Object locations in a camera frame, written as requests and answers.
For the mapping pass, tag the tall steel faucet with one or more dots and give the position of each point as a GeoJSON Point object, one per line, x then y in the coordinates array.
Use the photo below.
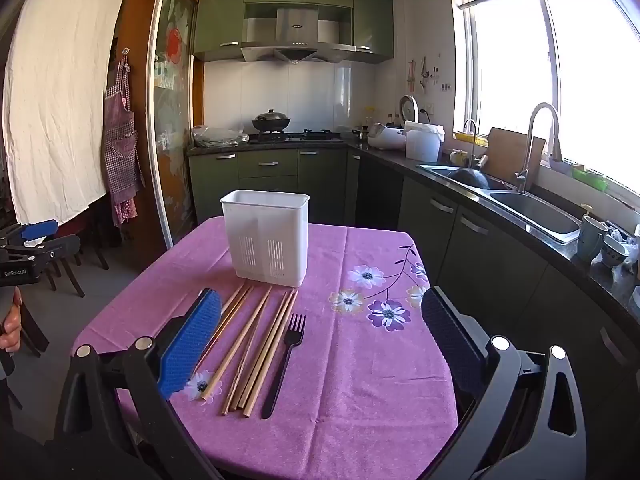
{"type": "Point", "coordinates": [556, 145]}

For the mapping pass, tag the purple floral tablecloth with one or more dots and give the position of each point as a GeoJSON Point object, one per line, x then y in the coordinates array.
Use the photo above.
{"type": "Point", "coordinates": [360, 370]}

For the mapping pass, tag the black plastic fork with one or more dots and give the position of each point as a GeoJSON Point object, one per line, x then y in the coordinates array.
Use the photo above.
{"type": "Point", "coordinates": [292, 337]}

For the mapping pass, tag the white bucket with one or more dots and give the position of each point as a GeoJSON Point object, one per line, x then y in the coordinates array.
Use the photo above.
{"type": "Point", "coordinates": [422, 145]}

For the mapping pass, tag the bunch of wooden chopsticks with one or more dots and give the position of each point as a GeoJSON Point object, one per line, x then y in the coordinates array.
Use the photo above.
{"type": "Point", "coordinates": [262, 360]}

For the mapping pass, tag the green wall cabinets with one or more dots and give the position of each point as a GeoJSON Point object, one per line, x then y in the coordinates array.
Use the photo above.
{"type": "Point", "coordinates": [220, 20]}

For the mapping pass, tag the white hanging sheet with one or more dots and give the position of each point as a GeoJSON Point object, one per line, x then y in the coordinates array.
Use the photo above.
{"type": "Point", "coordinates": [60, 85]}

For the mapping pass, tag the small steel faucet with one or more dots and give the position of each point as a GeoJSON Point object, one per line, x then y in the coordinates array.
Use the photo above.
{"type": "Point", "coordinates": [473, 152]}

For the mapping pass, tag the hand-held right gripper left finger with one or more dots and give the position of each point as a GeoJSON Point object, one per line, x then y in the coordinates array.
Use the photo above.
{"type": "Point", "coordinates": [192, 345]}

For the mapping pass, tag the wall utensil rack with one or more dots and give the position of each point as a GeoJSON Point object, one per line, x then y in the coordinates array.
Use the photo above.
{"type": "Point", "coordinates": [412, 75]}

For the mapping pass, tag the dark wooden chair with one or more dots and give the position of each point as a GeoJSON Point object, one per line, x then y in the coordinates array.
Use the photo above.
{"type": "Point", "coordinates": [70, 266]}

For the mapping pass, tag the patterned ceramic bowl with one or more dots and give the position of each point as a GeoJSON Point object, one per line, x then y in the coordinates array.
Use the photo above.
{"type": "Point", "coordinates": [612, 252]}

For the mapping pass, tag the steel range hood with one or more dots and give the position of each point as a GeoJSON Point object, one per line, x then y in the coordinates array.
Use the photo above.
{"type": "Point", "coordinates": [297, 25]}

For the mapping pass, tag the checkered apron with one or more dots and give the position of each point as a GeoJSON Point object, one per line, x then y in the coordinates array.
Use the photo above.
{"type": "Point", "coordinates": [120, 150]}

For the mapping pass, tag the black wok with lid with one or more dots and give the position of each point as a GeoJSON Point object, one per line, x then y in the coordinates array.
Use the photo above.
{"type": "Point", "coordinates": [271, 121]}

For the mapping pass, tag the clear plastic bag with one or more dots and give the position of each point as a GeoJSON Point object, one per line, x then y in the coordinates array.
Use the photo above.
{"type": "Point", "coordinates": [215, 135]}

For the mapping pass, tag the black pan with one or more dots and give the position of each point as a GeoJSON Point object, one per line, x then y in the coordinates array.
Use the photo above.
{"type": "Point", "coordinates": [470, 177]}

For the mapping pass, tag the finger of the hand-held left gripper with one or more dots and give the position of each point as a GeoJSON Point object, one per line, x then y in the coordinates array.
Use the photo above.
{"type": "Point", "coordinates": [60, 247]}
{"type": "Point", "coordinates": [40, 230]}

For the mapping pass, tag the kitchen window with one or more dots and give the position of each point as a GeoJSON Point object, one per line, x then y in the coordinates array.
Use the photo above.
{"type": "Point", "coordinates": [505, 60]}

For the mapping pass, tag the white plastic utensil holder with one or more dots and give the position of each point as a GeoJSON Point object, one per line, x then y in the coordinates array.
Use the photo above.
{"type": "Point", "coordinates": [265, 220]}

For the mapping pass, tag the wooden cutting board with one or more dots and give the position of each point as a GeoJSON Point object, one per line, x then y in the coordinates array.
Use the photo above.
{"type": "Point", "coordinates": [505, 155]}

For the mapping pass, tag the person's left hand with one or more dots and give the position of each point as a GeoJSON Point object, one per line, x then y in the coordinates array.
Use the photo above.
{"type": "Point", "coordinates": [11, 322]}

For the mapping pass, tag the grey blue mug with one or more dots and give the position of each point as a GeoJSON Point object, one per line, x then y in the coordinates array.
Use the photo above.
{"type": "Point", "coordinates": [590, 240]}

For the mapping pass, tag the yellow plastic tray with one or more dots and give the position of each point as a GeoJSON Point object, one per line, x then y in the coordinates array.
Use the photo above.
{"type": "Point", "coordinates": [470, 138]}

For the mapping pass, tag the sliding glass door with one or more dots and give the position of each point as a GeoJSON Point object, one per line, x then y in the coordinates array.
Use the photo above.
{"type": "Point", "coordinates": [172, 110]}

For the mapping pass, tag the steel double sink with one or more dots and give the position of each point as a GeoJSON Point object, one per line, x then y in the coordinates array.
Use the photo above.
{"type": "Point", "coordinates": [535, 212]}

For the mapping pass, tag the white cup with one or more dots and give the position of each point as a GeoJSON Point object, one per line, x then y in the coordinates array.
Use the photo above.
{"type": "Point", "coordinates": [457, 156]}

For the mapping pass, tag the black kitchen countertop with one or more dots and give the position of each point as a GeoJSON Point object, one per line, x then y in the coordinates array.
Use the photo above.
{"type": "Point", "coordinates": [390, 156]}

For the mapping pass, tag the black gas stove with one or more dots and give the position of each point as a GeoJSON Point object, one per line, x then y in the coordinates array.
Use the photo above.
{"type": "Point", "coordinates": [310, 136]}

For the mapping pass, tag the green plastic basket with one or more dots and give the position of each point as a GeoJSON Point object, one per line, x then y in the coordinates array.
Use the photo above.
{"type": "Point", "coordinates": [590, 178]}

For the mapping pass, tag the white rice cooker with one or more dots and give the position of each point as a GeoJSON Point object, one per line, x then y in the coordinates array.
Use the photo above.
{"type": "Point", "coordinates": [387, 137]}

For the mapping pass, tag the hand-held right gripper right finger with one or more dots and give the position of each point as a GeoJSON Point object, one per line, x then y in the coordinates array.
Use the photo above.
{"type": "Point", "coordinates": [450, 345]}

